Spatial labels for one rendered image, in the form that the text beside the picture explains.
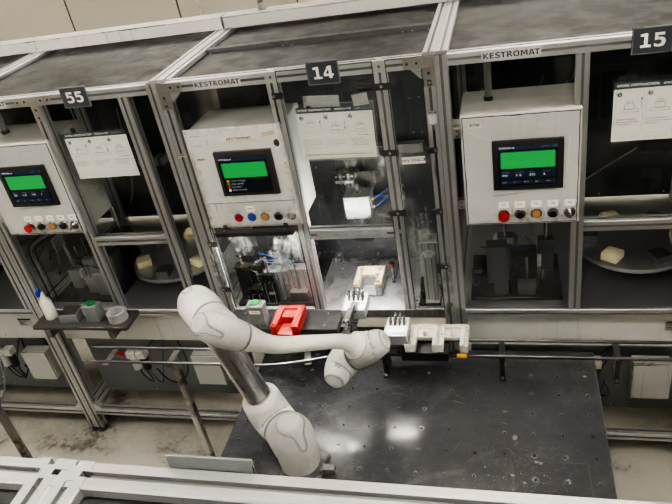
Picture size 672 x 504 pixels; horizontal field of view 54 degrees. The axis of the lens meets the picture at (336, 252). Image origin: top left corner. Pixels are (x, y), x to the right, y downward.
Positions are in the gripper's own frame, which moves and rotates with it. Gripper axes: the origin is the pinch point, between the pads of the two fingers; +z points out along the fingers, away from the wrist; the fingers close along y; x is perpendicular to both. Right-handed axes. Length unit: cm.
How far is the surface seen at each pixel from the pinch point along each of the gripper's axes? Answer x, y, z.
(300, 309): 28.2, -7.0, 11.0
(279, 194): 28, 48, 18
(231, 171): 45, 61, 16
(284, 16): 37, 101, 98
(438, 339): -33.6, -15.6, 1.2
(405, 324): -19.5, -11.4, 5.9
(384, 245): -3, -6, 62
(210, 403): 114, -104, 44
